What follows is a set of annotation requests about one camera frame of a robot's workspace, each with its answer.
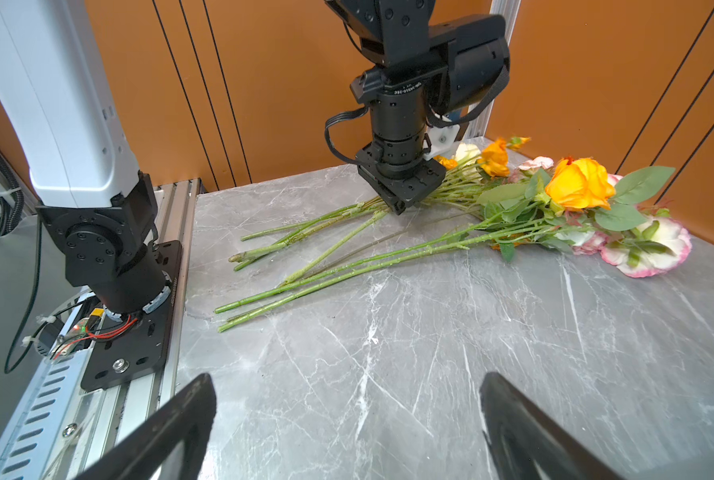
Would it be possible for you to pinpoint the green circuit board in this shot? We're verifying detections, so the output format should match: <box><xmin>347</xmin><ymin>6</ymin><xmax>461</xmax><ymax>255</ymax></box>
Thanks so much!
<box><xmin>49</xmin><ymin>308</ymin><xmax>105</xmax><ymax>359</ymax></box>

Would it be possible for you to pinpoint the aluminium corner post left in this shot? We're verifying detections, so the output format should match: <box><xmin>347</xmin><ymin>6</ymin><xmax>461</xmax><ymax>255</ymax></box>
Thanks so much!
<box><xmin>452</xmin><ymin>0</ymin><xmax>523</xmax><ymax>142</ymax></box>

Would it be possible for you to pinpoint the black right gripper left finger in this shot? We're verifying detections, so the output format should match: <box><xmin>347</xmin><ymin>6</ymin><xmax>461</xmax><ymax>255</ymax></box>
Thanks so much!
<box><xmin>78</xmin><ymin>373</ymin><xmax>217</xmax><ymax>480</ymax></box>

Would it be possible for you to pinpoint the aluminium front rail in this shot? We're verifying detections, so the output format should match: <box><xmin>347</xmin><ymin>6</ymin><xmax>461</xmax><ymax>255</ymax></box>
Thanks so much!
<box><xmin>0</xmin><ymin>179</ymin><xmax>204</xmax><ymax>479</ymax></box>

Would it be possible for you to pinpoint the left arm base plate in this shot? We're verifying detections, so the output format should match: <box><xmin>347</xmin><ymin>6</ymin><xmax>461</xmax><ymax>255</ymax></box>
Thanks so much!
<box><xmin>80</xmin><ymin>241</ymin><xmax>184</xmax><ymax>392</ymax></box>

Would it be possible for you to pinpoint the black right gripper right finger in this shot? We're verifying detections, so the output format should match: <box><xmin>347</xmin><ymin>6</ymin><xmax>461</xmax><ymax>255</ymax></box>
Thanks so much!
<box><xmin>480</xmin><ymin>371</ymin><xmax>621</xmax><ymax>479</ymax></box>

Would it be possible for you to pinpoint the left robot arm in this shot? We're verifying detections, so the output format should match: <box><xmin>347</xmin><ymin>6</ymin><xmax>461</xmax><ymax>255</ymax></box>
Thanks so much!
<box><xmin>0</xmin><ymin>1</ymin><xmax>510</xmax><ymax>318</ymax></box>

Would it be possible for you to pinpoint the pink white lisianthus stem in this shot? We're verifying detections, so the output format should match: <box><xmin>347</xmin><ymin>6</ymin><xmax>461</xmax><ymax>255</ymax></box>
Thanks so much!
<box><xmin>217</xmin><ymin>155</ymin><xmax>694</xmax><ymax>334</ymax></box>

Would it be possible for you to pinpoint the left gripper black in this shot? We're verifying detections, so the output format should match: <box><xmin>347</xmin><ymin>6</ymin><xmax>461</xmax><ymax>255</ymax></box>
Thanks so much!
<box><xmin>355</xmin><ymin>145</ymin><xmax>446</xmax><ymax>215</ymax></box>

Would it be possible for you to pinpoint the white rose flower stem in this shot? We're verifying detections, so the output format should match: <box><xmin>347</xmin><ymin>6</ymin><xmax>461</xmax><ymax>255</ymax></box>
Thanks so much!
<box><xmin>241</xmin><ymin>143</ymin><xmax>481</xmax><ymax>241</ymax></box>

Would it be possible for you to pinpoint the yellow orange poppy stem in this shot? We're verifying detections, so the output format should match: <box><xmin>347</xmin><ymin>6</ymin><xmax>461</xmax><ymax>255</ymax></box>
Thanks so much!
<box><xmin>229</xmin><ymin>137</ymin><xmax>530</xmax><ymax>272</ymax></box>

